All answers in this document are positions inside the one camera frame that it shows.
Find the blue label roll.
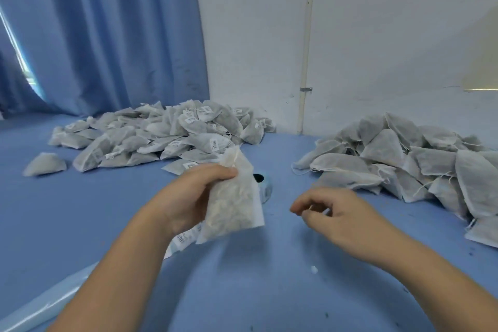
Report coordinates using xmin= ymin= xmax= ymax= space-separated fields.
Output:
xmin=0 ymin=172 xmax=274 ymax=332

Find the pile of unlabelled herb bags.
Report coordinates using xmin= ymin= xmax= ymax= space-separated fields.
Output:
xmin=292 ymin=113 xmax=498 ymax=250

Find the lone white pouch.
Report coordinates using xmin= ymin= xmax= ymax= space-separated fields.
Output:
xmin=22 ymin=152 xmax=68 ymax=178

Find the white wall pipe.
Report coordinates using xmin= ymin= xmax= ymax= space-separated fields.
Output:
xmin=298 ymin=0 xmax=317 ymax=136

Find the person's left forearm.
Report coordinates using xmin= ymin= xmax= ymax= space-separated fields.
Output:
xmin=48 ymin=207 xmax=196 ymax=332

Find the person's left hand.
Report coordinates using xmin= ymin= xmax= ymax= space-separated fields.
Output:
xmin=144 ymin=163 xmax=238 ymax=237

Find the person's right hand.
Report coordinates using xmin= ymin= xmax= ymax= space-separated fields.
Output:
xmin=290 ymin=186 xmax=407 ymax=270

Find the person's right forearm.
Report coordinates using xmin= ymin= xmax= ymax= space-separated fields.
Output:
xmin=377 ymin=238 xmax=498 ymax=332

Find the blue curtain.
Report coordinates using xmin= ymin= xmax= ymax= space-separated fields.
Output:
xmin=0 ymin=0 xmax=211 ymax=117

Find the pile of labelled herb bags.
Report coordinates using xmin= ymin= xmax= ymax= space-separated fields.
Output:
xmin=48 ymin=100 xmax=277 ymax=175

